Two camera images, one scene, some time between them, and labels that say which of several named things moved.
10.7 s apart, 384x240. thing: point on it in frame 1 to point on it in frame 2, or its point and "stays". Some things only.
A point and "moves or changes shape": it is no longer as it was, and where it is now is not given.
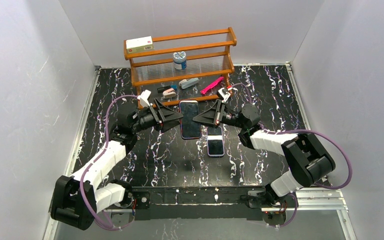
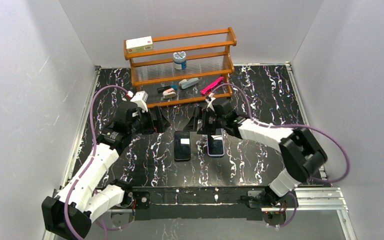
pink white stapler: x=169 y=93 stays
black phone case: x=190 y=129 moves or changes shape
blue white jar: x=179 y=60 stays
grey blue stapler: x=184 y=83 stays
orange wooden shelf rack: x=188 y=67 stays
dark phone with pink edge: x=190 y=129 moves or changes shape
